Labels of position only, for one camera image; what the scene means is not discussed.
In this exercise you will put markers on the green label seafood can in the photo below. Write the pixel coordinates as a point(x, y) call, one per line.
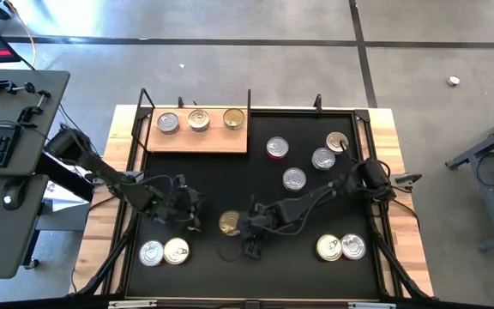
point(294, 178)
point(323, 158)
point(234, 118)

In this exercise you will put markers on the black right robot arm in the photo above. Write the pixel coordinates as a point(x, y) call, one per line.
point(315, 195)

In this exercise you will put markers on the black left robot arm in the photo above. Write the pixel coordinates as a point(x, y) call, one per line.
point(101, 171)

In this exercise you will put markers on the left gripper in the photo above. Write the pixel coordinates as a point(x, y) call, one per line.
point(182, 201)

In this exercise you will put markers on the wooden shelf board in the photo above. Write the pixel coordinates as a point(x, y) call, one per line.
point(195, 141)

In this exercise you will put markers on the grey metal stand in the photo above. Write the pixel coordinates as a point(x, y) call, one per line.
point(493, 193)

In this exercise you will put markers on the black computer mouse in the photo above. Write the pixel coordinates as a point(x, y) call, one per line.
point(14, 193)

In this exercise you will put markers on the black shelf post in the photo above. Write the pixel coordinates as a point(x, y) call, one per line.
point(249, 107)

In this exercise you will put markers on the grey table clamp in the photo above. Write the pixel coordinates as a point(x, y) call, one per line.
point(405, 179)

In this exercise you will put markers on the small round floor object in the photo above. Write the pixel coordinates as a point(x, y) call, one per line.
point(453, 80)

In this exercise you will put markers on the black desk clamp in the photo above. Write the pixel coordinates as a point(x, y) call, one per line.
point(28, 112)
point(9, 88)

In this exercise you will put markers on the silver bracket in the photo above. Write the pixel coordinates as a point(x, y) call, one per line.
point(131, 304)
point(371, 305)

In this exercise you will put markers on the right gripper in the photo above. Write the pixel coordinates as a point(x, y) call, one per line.
point(262, 221)

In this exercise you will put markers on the red albacore tuna can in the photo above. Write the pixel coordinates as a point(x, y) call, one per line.
point(168, 122)
point(277, 147)
point(353, 246)
point(151, 252)
point(228, 223)

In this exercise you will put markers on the black table rig frame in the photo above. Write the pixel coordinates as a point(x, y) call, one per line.
point(303, 111)

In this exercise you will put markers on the black table mat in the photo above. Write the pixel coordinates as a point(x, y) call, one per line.
point(272, 274)

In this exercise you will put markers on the black desk caster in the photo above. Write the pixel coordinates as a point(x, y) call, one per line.
point(32, 263)

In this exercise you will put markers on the blue Wild Planet can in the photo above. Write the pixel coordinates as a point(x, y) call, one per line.
point(176, 250)
point(199, 119)
point(336, 141)
point(328, 247)

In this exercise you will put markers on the wooden table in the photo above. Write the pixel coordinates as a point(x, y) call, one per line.
point(120, 129)

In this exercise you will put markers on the frame clamp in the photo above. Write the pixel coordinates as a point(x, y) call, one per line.
point(180, 103)
point(317, 103)

